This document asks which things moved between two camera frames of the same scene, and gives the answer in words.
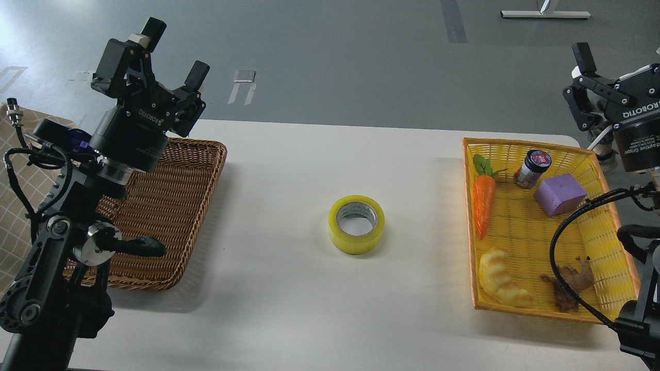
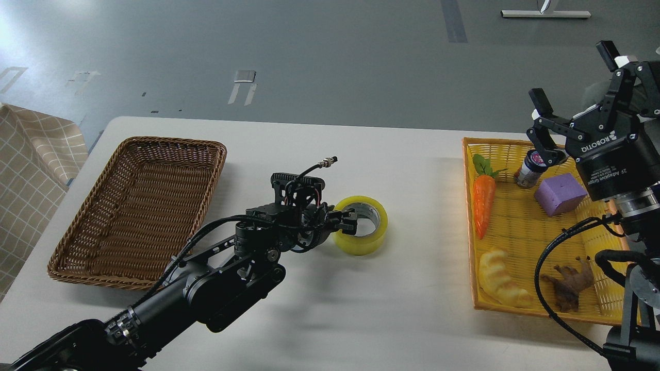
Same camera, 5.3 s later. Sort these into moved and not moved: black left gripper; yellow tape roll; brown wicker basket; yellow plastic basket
Moved: black left gripper
Not moved: yellow plastic basket; yellow tape roll; brown wicker basket
